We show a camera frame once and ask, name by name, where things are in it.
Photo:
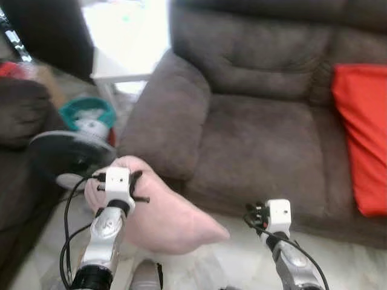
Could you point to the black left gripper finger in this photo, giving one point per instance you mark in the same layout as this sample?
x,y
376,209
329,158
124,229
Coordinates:
x,y
142,198

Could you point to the pink pillow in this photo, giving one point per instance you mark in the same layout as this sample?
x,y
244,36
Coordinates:
x,y
163,217

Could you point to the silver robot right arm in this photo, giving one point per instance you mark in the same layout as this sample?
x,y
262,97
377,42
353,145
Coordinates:
x,y
293,266

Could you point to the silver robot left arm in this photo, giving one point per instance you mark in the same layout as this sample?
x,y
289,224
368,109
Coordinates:
x,y
103,235

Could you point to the black and white floor fan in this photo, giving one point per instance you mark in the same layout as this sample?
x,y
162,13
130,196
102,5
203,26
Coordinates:
x,y
66,154

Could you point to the grey-brown fabric sofa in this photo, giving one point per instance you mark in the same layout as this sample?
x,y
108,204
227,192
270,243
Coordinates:
x,y
260,139

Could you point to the red pillow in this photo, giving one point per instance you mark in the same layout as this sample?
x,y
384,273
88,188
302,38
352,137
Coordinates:
x,y
363,133

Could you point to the teal plastic basket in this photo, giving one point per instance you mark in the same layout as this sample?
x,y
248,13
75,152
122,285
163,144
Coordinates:
x,y
72,112

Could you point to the white side table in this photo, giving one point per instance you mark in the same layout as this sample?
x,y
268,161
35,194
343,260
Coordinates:
x,y
127,54

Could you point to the dark brown armchair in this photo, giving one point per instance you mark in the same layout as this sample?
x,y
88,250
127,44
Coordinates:
x,y
21,115

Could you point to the red bag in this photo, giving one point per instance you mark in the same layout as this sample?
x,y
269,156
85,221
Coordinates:
x,y
9,69

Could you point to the dark cabinet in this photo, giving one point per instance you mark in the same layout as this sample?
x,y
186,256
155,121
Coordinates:
x,y
54,30

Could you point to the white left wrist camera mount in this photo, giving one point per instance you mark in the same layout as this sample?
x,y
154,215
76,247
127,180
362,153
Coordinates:
x,y
118,184

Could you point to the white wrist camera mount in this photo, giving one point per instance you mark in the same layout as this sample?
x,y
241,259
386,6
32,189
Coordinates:
x,y
279,214
118,184

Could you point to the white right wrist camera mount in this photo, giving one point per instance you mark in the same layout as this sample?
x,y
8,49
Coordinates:
x,y
279,214

